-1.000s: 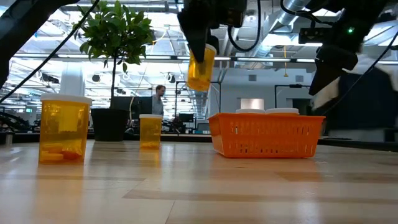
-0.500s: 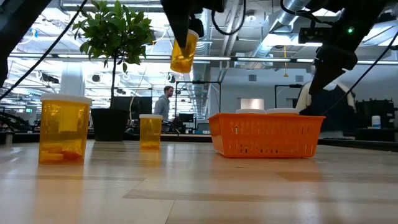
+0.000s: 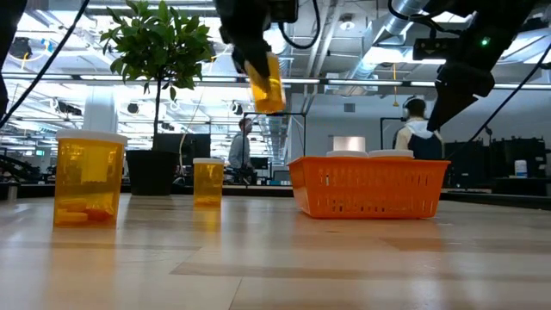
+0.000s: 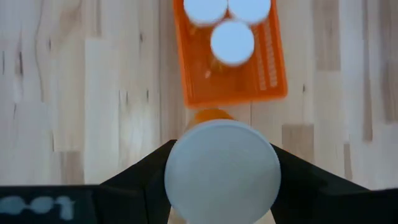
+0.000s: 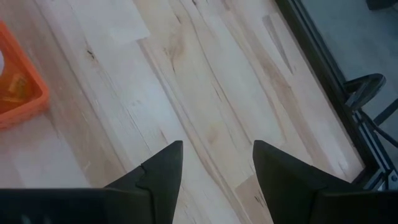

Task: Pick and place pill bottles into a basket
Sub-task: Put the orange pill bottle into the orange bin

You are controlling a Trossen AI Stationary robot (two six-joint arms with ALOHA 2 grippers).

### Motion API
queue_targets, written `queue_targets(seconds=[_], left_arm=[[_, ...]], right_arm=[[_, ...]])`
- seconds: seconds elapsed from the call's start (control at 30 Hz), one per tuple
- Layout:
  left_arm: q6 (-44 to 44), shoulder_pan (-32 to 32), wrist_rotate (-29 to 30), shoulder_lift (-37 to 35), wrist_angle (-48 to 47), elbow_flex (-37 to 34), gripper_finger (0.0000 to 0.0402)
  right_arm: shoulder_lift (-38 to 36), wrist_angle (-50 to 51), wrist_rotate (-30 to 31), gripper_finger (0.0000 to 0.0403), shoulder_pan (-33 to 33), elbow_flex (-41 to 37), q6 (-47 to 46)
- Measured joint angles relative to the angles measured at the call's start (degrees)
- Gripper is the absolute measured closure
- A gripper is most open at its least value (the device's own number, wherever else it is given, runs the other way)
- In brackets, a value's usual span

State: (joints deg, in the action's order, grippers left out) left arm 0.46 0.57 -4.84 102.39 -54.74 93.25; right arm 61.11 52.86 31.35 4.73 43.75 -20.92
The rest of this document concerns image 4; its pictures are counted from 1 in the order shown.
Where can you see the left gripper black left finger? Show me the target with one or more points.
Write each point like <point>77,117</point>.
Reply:
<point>133,193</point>

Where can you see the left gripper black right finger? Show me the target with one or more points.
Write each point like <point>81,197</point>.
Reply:
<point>326,199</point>

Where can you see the amber pill bottle white lid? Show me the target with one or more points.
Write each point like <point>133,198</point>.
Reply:
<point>248,9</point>
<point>222,174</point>
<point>232,42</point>
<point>205,11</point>

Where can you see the orange plastic slotted basket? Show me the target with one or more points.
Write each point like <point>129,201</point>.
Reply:
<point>217,90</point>

